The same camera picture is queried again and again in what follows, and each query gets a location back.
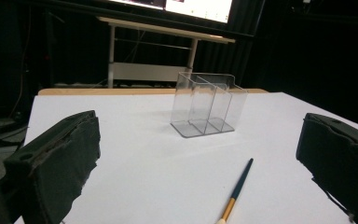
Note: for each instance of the lit monitor screen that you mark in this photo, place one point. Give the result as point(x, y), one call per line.
point(199, 7)

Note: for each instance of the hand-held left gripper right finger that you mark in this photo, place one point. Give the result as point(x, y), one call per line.
point(345, 155)

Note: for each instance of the white table frame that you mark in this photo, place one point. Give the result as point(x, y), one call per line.
point(149, 71)

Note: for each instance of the white sheet table cover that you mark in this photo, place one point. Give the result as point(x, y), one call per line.
point(155, 155)

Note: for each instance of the clear acrylic divided organizer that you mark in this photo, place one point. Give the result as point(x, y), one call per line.
point(199, 105)

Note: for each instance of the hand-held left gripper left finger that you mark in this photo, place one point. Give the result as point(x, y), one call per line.
point(52, 161)

